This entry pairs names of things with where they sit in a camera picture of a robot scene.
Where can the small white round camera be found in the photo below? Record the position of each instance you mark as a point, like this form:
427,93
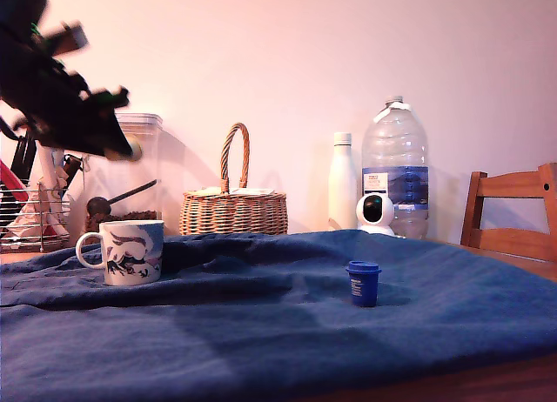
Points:
380,219

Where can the cream coffee capsule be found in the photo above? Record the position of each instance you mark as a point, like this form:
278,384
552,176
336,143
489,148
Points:
136,152

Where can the white insulated bottle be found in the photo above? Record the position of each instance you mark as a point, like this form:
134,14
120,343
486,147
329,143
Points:
343,184

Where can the black coffee scoop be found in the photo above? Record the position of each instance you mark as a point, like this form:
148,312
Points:
99,206

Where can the dark brown kitchen tool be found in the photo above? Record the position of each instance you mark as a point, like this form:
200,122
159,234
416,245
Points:
73,169

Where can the coffee beans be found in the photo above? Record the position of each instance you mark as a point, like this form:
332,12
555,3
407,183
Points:
145,214

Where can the blue coffee capsule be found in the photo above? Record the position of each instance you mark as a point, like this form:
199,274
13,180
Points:
363,289

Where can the wooden chair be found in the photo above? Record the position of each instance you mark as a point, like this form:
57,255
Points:
509,241

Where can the white paper packet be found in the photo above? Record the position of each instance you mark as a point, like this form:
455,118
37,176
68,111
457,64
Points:
48,176

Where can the red utensil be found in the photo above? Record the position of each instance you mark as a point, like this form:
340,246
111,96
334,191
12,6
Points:
13,182

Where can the blue cloth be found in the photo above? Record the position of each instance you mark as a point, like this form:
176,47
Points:
283,341

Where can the clear storage container white lid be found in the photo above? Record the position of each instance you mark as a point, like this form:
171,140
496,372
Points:
143,176

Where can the white paper sachets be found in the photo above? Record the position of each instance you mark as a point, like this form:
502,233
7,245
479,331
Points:
250,192

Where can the white mug with blue print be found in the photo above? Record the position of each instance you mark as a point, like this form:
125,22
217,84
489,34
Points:
139,249

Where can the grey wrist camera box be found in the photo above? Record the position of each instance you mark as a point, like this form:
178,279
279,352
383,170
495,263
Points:
65,38

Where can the large clear water bottle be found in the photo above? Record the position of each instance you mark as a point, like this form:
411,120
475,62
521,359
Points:
396,158

